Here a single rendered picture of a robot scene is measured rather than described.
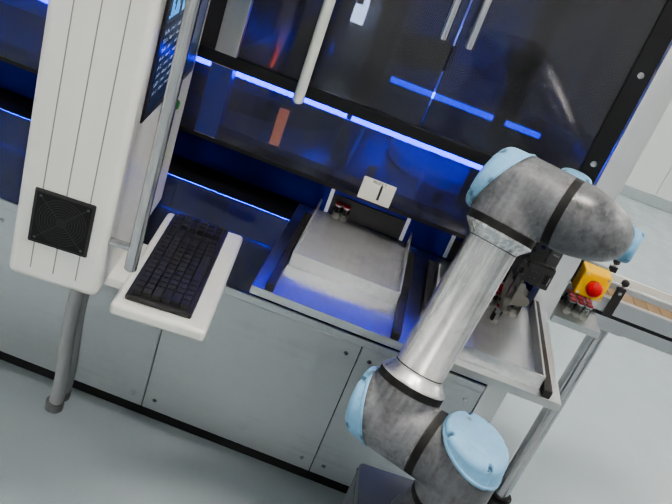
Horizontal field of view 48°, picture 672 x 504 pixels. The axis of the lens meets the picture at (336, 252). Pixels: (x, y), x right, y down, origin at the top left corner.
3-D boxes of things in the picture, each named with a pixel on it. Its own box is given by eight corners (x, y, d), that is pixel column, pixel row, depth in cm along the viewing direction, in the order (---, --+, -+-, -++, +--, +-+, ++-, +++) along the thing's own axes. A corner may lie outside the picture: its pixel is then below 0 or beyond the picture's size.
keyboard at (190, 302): (173, 217, 188) (176, 208, 187) (227, 234, 189) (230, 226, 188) (123, 299, 153) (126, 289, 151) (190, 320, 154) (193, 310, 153)
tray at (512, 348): (434, 274, 191) (439, 263, 189) (529, 312, 191) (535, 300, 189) (424, 345, 161) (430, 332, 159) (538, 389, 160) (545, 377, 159)
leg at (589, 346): (479, 492, 249) (588, 306, 215) (504, 502, 249) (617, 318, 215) (479, 511, 241) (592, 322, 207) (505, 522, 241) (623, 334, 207)
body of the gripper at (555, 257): (544, 294, 170) (569, 249, 165) (509, 280, 170) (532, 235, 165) (542, 278, 177) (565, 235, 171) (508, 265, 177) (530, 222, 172)
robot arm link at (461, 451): (466, 539, 115) (503, 477, 109) (393, 486, 120) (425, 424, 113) (492, 497, 125) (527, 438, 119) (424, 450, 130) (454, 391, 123)
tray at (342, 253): (317, 209, 201) (321, 198, 200) (407, 244, 201) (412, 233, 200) (288, 264, 171) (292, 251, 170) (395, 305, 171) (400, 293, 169)
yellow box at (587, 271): (570, 280, 196) (582, 257, 193) (595, 290, 196) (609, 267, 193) (573, 293, 189) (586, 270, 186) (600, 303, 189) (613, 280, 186)
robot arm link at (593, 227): (654, 213, 107) (652, 224, 152) (583, 178, 110) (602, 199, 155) (611, 284, 109) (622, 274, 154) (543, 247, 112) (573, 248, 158)
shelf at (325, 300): (297, 209, 202) (299, 203, 202) (540, 303, 202) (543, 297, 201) (248, 292, 160) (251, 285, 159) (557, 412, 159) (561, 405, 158)
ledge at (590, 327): (545, 295, 207) (549, 289, 206) (589, 312, 207) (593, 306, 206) (550, 320, 195) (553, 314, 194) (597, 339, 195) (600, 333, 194)
